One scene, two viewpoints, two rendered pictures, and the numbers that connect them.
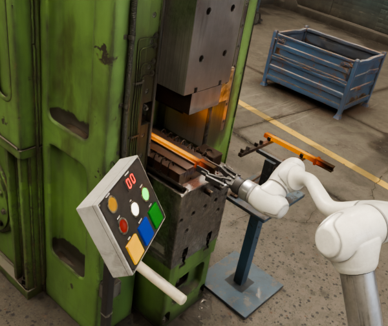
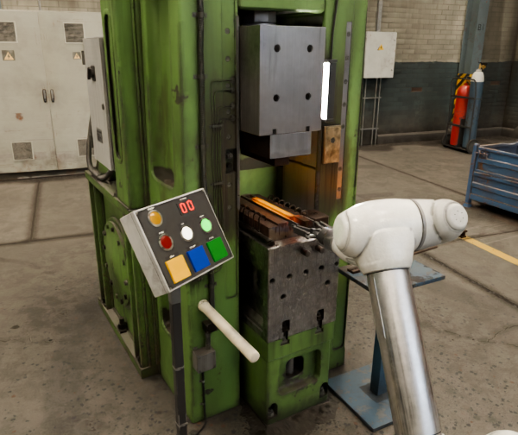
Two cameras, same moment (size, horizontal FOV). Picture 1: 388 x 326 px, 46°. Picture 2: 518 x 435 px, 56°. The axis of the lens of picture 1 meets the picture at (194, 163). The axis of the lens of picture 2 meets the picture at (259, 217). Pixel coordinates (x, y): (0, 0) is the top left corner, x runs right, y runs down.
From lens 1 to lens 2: 77 cm
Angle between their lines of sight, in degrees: 24
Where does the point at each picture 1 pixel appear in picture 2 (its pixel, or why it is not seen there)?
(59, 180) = not seen: hidden behind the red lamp
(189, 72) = (262, 110)
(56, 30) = (156, 91)
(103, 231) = (141, 242)
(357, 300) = (380, 304)
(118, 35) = (186, 74)
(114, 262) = (154, 277)
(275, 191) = not seen: hidden behind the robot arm
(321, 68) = not seen: outside the picture
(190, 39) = (258, 75)
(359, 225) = (375, 209)
